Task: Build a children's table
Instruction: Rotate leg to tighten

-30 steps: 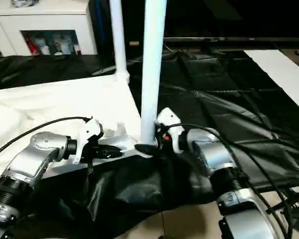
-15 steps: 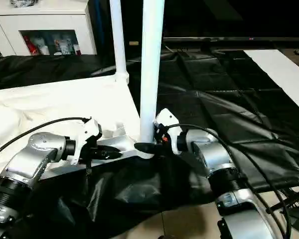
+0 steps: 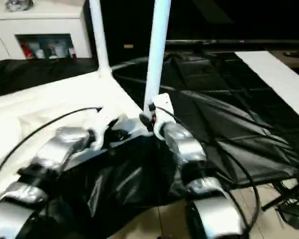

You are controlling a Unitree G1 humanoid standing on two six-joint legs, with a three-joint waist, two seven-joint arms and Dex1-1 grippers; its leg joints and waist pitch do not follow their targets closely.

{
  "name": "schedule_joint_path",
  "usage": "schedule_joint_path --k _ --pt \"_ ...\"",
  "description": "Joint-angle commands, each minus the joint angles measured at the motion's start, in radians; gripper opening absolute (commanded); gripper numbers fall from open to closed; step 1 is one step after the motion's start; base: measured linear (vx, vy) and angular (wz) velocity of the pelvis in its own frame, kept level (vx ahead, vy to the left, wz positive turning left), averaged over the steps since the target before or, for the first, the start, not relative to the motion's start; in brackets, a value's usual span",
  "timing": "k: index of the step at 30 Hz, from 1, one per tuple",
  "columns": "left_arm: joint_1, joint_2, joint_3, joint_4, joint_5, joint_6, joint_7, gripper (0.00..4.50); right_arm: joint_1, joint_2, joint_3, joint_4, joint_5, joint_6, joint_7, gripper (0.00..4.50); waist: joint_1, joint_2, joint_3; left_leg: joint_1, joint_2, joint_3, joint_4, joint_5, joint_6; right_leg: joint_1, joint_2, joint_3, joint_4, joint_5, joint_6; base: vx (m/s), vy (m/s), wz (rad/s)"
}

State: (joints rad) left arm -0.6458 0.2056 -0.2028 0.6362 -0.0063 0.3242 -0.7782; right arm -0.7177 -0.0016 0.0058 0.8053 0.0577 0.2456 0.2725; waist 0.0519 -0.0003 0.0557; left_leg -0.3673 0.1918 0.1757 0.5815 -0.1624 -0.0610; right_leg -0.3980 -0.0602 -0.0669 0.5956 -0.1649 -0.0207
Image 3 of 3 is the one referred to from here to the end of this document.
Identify white plastic table top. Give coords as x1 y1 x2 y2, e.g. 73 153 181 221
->
0 67 153 200

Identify black work mat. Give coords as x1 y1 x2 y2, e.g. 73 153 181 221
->
0 51 299 232

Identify long black bar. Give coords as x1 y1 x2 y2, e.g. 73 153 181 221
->
165 38 299 47

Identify red packet behind glass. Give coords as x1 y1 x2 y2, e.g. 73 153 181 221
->
19 41 34 59

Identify flat white sheet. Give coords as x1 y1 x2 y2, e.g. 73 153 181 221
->
234 51 299 112

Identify white glass-door cabinet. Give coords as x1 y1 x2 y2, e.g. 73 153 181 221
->
0 3 93 61

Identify black tripod leg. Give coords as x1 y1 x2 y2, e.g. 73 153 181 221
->
261 173 299 228

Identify patterned bowl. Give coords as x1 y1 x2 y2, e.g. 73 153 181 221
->
4 0 33 12

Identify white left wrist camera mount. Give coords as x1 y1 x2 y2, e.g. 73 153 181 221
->
89 115 121 150

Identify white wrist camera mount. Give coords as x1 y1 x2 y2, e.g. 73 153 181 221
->
89 115 121 150
149 93 176 142

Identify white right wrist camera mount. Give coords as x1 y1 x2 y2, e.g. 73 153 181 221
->
149 93 176 142

